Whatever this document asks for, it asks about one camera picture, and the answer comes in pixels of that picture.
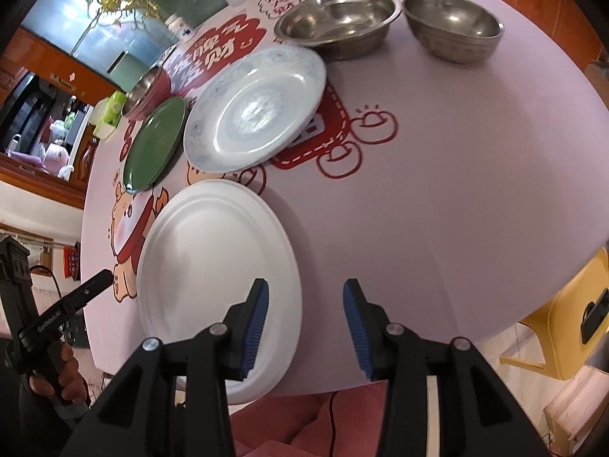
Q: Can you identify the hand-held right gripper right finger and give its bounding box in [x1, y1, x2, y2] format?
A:
[343, 278, 553, 457]

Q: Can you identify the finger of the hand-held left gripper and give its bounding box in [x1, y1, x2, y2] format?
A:
[59, 269, 115, 316]

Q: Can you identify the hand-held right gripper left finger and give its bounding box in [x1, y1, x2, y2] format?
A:
[59, 278, 270, 457]

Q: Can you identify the white bowl green inside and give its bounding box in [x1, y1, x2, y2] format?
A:
[137, 181, 303, 404]

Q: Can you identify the green plate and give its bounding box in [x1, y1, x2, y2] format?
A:
[122, 96, 187, 194]

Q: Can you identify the blue patterned white plate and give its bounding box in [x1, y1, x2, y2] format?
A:
[183, 46, 327, 173]

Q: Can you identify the deep steel bowl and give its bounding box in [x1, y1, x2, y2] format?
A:
[402, 0, 505, 65]

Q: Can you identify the person's left forearm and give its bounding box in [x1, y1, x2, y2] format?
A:
[16, 385, 91, 457]

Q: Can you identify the person's left hand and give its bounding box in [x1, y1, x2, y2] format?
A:
[29, 345, 91, 407]

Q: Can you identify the red plastic item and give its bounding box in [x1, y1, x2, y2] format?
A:
[64, 243, 80, 279]

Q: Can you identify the pink clothing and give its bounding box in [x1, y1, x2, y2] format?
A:
[231, 381, 395, 457]

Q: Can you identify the wooden kitchen cabinet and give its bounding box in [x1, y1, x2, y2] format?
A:
[0, 29, 120, 210]

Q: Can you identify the pink rice cooker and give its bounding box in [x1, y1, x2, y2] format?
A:
[42, 145, 73, 173]

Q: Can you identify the pink printed tablecloth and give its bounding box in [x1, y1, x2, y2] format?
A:
[81, 0, 609, 398]

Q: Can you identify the green tissue pack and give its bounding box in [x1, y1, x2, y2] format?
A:
[92, 90, 127, 140]

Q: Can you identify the pink steel bowl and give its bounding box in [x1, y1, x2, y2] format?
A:
[121, 66, 171, 122]

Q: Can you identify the yellow plastic chair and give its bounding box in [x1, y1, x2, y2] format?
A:
[499, 248, 609, 382]

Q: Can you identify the light wooden box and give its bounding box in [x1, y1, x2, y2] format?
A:
[542, 366, 609, 443]

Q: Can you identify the black object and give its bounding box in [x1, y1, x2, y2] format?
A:
[580, 295, 609, 344]

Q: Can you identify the white pill bottle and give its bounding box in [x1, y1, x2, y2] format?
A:
[166, 14, 196, 43]

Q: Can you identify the frosted glass door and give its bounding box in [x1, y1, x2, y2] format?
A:
[24, 0, 267, 91]

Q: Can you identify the wide steel basin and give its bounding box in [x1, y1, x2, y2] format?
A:
[273, 0, 402, 62]

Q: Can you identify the cardboard box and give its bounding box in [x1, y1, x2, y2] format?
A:
[585, 62, 609, 101]

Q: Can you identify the black cable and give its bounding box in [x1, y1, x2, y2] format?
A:
[327, 390, 341, 457]

